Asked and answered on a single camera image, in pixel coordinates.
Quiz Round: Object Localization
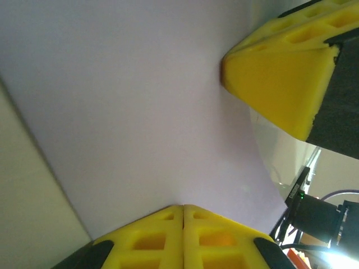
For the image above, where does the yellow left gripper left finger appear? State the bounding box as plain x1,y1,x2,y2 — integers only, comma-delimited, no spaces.
54,204,185,269

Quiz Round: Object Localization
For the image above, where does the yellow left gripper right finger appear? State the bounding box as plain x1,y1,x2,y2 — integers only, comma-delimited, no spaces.
183,204,298,269

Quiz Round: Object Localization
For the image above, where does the purple paper sheet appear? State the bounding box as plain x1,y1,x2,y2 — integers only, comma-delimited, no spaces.
0,0,289,242

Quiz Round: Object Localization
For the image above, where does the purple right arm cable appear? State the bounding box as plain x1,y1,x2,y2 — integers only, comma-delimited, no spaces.
321,189,359,201

